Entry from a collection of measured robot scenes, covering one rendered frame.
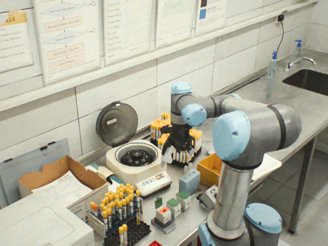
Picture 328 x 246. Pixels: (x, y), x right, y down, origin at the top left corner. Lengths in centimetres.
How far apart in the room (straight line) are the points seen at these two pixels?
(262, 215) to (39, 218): 68
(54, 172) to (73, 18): 66
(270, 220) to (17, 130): 103
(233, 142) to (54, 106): 99
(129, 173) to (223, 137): 80
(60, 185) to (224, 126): 97
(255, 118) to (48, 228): 67
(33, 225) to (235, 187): 59
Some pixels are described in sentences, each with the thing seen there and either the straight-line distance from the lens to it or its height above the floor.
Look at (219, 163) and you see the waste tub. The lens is 189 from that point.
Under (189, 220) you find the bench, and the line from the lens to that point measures 165.
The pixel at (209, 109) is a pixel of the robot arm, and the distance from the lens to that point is 135.
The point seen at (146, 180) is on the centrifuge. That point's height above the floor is 93.
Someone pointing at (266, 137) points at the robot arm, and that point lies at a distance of 98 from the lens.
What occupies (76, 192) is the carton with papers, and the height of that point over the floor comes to 94.
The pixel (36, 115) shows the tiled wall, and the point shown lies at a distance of 171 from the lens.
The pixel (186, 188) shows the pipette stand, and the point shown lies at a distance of 170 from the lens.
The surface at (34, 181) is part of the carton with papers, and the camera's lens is 176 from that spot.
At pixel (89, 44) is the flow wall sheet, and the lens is 176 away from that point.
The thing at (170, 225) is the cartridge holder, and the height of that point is 89.
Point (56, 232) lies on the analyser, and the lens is 121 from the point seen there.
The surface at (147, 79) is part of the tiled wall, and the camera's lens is 208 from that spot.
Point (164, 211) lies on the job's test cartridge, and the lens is 158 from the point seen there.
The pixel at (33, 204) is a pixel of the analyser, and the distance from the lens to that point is 132.
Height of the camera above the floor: 200
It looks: 29 degrees down
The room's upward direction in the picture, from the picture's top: 1 degrees clockwise
